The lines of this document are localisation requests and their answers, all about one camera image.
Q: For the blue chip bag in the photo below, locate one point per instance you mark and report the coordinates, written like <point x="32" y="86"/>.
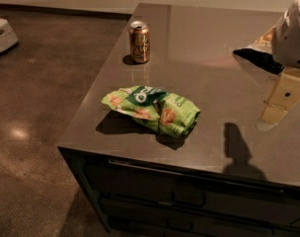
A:
<point x="260" y="59"/>

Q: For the dark drawer cabinet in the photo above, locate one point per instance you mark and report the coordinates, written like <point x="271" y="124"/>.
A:
<point x="158" y="200"/>

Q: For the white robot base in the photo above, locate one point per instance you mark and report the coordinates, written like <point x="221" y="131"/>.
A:
<point x="8" y="38"/>

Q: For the green rice chip bag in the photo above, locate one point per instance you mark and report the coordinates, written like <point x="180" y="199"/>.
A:
<point x="161" y="111"/>

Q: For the gold soda can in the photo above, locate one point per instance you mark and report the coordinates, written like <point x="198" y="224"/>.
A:
<point x="139" y="38"/>

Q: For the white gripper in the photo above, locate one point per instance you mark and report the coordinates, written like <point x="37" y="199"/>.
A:
<point x="290" y="39"/>

